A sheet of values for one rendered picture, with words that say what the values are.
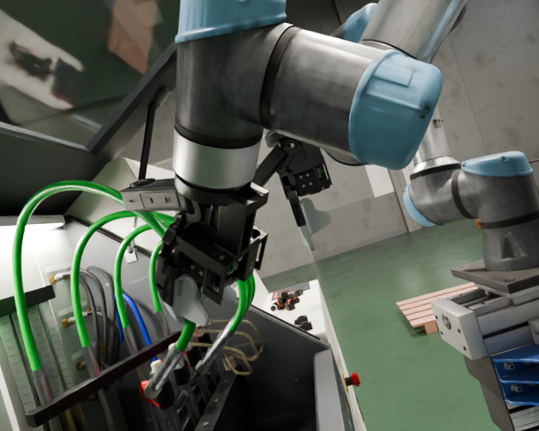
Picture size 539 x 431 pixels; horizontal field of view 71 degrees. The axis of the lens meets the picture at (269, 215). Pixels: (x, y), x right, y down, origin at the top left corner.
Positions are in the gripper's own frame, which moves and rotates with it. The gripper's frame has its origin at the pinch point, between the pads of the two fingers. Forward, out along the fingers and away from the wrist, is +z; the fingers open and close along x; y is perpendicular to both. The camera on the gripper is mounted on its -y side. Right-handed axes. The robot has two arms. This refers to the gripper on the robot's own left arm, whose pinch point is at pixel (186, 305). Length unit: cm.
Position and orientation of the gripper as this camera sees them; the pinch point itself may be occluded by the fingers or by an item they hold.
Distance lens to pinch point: 49.6
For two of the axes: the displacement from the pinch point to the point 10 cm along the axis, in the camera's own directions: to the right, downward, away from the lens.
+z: -1.8, 8.1, 5.7
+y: 8.2, 4.4, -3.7
